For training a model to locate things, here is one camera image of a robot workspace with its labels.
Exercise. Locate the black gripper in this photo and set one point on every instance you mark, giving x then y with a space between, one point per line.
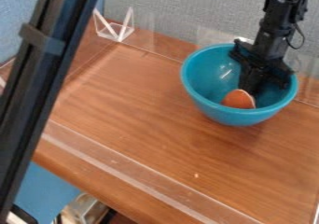
260 70

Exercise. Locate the brown toy mushroom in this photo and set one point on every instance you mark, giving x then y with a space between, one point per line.
240 99

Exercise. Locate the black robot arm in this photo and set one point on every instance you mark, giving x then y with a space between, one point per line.
277 28

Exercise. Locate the blue plastic bowl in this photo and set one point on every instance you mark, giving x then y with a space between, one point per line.
210 75

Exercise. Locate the clear acrylic back barrier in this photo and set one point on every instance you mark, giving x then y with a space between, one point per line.
177 49

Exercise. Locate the clear acrylic barrier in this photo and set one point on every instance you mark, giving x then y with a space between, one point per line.
191 202
177 49

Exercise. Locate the clear acrylic front barrier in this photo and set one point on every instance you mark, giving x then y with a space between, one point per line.
191 202

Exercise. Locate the black and white object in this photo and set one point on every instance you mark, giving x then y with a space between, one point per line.
19 216

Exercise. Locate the clear acrylic corner bracket back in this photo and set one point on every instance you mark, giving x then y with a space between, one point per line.
111 30

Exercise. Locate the dark blue vertical post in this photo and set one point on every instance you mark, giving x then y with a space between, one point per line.
51 38

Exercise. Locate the grey metal frame below table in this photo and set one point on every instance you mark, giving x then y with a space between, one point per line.
85 210

